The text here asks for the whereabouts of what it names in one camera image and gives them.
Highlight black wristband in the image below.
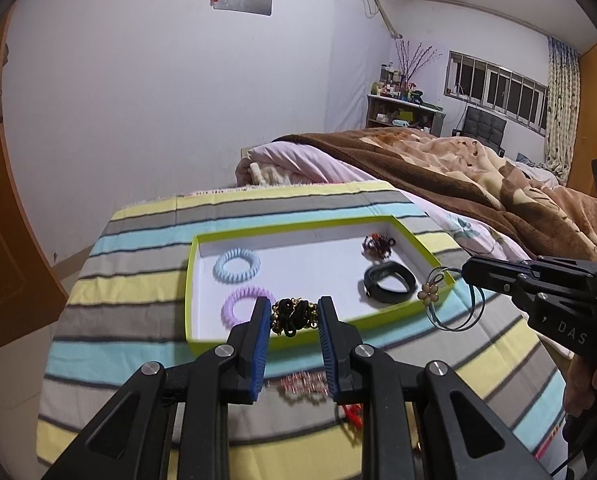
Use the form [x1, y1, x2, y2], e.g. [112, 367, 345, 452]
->
[363, 261, 417, 304]

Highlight branch decoration in vase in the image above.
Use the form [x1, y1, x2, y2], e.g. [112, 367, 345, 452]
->
[395, 38, 441, 82]

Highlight pink floral quilt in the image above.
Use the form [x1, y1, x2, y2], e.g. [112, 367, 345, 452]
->
[234, 140, 535, 265]

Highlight black gold beaded bracelet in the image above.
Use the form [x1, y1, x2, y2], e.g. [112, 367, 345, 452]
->
[269, 297, 321, 338]

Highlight dark red beaded bracelet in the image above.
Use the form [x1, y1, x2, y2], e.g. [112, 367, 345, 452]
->
[360, 232, 398, 262]

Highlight person's right hand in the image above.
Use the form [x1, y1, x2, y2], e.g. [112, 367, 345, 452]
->
[563, 354, 597, 417]

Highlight black chair back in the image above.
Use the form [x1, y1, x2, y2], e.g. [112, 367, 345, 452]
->
[460, 106, 507, 154]

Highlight purple spiral hair tie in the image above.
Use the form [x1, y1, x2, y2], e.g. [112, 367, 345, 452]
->
[220, 285, 277, 330]

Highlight pink beaded bracelet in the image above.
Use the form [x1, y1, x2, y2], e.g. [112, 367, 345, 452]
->
[276, 370, 332, 406]

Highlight brown fleece blanket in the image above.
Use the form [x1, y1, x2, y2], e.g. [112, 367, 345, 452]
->
[282, 127, 597, 262]

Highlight cluttered wooden shelf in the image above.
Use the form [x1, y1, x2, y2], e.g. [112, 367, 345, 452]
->
[365, 63, 445, 136]

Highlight patterned curtain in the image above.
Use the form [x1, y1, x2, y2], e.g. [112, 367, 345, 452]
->
[545, 37, 581, 184]

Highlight red knotted cord bracelet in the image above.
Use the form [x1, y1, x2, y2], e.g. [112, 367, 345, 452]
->
[340, 403, 366, 434]

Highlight blue spiral hair tie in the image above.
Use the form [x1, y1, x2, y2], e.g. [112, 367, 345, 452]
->
[212, 247, 263, 285]

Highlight window with bars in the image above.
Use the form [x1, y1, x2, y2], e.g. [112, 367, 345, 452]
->
[445, 51, 548, 136]

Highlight orange wooden door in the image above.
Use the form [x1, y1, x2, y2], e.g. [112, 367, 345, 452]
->
[0, 12, 67, 348]

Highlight grey flower hair tie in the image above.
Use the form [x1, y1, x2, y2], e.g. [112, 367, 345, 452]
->
[416, 264, 487, 332]

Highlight green shallow box tray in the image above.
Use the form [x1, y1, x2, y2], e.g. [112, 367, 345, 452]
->
[184, 216, 440, 354]

